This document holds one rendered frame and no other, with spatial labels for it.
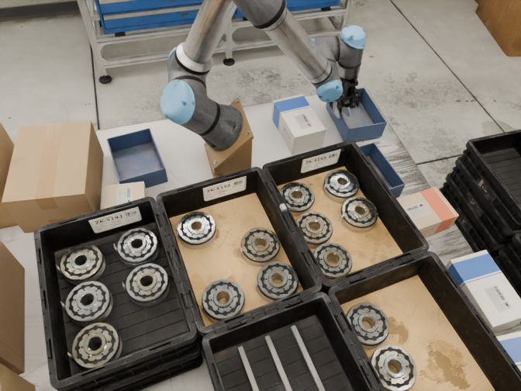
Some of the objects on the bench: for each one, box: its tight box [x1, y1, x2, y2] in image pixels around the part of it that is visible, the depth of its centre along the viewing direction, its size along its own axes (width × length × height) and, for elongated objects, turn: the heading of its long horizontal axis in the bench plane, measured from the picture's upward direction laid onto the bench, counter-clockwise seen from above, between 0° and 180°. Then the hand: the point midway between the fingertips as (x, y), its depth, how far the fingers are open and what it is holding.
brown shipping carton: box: [2, 120, 104, 234], centre depth 134 cm, size 30×22×16 cm
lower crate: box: [100, 337, 203, 391], centre depth 112 cm, size 40×30×12 cm
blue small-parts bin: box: [326, 88, 387, 141], centre depth 162 cm, size 20×15×7 cm
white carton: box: [445, 250, 521, 334], centre depth 120 cm, size 20×12×9 cm, turn 16°
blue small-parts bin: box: [359, 142, 405, 198], centre depth 146 cm, size 20×15×7 cm
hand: (338, 113), depth 158 cm, fingers closed, pressing on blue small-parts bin
